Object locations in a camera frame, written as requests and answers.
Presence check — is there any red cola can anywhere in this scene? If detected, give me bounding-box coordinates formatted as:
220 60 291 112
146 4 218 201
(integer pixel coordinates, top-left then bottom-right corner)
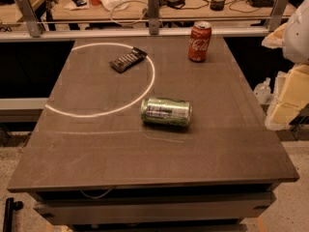
188 21 211 62

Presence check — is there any green soda can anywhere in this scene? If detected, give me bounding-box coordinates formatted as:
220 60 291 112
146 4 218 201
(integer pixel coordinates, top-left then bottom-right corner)
140 97 192 127

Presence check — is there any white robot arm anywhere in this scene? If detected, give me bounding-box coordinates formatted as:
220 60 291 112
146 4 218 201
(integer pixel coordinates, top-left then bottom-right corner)
262 0 309 131

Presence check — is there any white cable loop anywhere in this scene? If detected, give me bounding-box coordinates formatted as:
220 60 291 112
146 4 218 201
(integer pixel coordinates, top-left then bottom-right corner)
109 0 150 27

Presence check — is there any black snack bar wrapper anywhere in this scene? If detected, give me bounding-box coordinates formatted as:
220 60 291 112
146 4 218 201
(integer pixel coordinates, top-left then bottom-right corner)
109 47 148 73

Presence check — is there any black round container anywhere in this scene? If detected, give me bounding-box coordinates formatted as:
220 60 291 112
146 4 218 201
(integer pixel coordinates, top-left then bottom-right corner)
211 0 226 11

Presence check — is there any metal rail bracket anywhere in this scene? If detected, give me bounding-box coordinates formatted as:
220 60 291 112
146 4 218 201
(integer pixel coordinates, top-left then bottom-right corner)
148 0 159 35
15 0 43 38
265 0 289 32

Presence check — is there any middle metal rail bracket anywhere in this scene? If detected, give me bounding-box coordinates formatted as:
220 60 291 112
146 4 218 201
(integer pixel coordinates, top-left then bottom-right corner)
148 0 159 35

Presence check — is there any white crumpled cloth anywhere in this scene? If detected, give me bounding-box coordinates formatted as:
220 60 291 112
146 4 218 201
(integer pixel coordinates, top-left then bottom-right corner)
99 0 128 11

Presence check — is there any left metal rail bracket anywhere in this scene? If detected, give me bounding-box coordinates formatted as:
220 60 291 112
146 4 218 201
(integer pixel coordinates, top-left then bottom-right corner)
15 0 43 38

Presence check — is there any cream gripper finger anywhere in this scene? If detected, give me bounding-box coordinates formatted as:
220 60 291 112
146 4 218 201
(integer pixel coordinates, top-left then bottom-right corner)
262 23 287 49
265 64 309 131

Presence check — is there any black power adapter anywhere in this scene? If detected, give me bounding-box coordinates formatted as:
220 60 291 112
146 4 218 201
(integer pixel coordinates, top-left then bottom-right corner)
167 0 185 9

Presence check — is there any black floor stand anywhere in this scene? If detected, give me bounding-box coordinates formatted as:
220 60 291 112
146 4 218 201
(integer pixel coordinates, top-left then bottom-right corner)
3 197 23 232

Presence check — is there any white circle marking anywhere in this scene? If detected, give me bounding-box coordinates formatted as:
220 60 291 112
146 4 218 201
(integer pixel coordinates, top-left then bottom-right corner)
44 42 156 119

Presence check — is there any right metal rail bracket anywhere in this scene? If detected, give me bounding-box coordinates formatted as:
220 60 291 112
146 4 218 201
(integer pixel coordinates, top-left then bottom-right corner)
265 0 289 32

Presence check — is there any clear plastic bottle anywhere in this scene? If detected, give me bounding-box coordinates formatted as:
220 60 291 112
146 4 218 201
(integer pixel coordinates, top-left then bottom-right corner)
253 77 271 103

